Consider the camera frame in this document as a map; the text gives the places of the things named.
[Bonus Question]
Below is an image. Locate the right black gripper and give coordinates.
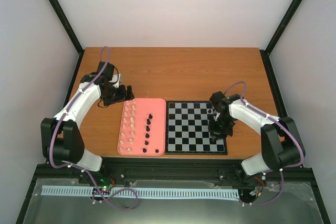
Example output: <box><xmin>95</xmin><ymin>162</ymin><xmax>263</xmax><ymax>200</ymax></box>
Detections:
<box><xmin>208</xmin><ymin>115</ymin><xmax>234</xmax><ymax>141</ymax></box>

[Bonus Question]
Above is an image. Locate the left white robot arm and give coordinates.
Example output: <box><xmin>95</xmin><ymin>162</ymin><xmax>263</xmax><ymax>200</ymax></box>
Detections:
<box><xmin>40</xmin><ymin>62</ymin><xmax>134</xmax><ymax>184</ymax></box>

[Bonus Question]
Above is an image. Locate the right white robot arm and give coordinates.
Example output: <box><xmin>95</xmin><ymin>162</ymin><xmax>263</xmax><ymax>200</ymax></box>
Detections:
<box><xmin>208</xmin><ymin>91</ymin><xmax>306</xmax><ymax>182</ymax></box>

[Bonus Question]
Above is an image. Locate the right controller board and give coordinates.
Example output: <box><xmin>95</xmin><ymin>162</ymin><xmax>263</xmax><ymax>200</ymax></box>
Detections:
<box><xmin>249</xmin><ymin>176</ymin><xmax>265</xmax><ymax>199</ymax></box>

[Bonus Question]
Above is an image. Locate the controller board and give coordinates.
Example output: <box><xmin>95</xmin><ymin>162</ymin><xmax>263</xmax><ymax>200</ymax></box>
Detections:
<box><xmin>249</xmin><ymin>176</ymin><xmax>265</xmax><ymax>199</ymax></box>
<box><xmin>100</xmin><ymin>174</ymin><xmax>115</xmax><ymax>192</ymax></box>

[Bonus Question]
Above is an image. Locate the left controller board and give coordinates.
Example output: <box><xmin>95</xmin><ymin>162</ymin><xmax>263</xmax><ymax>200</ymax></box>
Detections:
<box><xmin>100</xmin><ymin>174</ymin><xmax>115</xmax><ymax>192</ymax></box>

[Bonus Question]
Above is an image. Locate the black white chessboard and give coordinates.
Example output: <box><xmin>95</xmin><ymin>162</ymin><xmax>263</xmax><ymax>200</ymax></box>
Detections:
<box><xmin>165</xmin><ymin>101</ymin><xmax>228</xmax><ymax>155</ymax></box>

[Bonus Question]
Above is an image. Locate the pink plastic tray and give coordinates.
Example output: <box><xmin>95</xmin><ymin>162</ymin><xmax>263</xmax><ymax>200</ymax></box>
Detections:
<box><xmin>117</xmin><ymin>98</ymin><xmax>166</xmax><ymax>156</ymax></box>

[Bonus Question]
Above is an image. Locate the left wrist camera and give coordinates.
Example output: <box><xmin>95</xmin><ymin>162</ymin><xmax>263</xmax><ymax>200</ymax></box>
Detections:
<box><xmin>109</xmin><ymin>73</ymin><xmax>122</xmax><ymax>88</ymax></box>

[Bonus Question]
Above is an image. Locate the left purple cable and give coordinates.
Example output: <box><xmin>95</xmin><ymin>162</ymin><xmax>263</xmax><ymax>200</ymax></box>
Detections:
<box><xmin>48</xmin><ymin>46</ymin><xmax>139</xmax><ymax>211</ymax></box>

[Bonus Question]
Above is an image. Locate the purple cable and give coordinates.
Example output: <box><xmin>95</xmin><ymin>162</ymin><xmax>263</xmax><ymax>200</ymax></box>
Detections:
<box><xmin>48</xmin><ymin>46</ymin><xmax>139</xmax><ymax>211</ymax></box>
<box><xmin>223</xmin><ymin>81</ymin><xmax>307</xmax><ymax>207</ymax></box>

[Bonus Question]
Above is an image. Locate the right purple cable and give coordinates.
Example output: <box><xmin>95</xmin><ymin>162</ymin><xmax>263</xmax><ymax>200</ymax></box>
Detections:
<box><xmin>223</xmin><ymin>81</ymin><xmax>307</xmax><ymax>207</ymax></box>

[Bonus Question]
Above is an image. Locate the black aluminium frame rail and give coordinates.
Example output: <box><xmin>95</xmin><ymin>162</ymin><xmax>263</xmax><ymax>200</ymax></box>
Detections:
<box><xmin>17</xmin><ymin>158</ymin><xmax>330</xmax><ymax>223</ymax></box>

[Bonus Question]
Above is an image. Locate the light blue cable duct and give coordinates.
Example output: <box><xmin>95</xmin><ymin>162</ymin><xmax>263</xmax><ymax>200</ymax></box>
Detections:
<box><xmin>40</xmin><ymin>185</ymin><xmax>239</xmax><ymax>201</ymax></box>

